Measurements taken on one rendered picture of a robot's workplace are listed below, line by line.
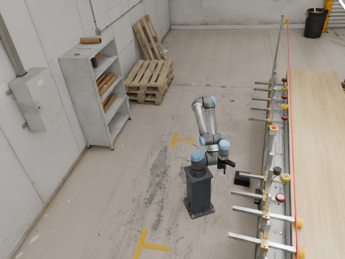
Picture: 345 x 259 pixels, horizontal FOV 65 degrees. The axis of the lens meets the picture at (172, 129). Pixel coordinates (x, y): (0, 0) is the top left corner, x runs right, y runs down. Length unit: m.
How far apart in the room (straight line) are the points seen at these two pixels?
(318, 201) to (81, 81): 3.09
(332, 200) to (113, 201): 2.49
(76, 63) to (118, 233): 2.19
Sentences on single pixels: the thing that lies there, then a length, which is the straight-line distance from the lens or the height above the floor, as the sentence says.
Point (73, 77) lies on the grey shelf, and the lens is 3.96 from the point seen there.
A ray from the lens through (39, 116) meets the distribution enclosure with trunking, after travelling 3.29.
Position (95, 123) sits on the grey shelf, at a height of 0.52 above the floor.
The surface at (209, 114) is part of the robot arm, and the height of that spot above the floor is 1.22.
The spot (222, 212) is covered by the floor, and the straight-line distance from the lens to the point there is 3.48.
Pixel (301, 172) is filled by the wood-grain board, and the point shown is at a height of 0.90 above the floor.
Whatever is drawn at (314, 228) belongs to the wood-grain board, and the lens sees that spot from 2.43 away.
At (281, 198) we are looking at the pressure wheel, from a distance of 2.53.
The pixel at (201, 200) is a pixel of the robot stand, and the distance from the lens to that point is 3.26.
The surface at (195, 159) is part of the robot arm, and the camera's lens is 2.85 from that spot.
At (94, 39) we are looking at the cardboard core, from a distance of 4.18.
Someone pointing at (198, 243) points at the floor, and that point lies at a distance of 3.24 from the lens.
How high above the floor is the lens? 2.80
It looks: 37 degrees down
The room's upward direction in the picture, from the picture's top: 5 degrees counter-clockwise
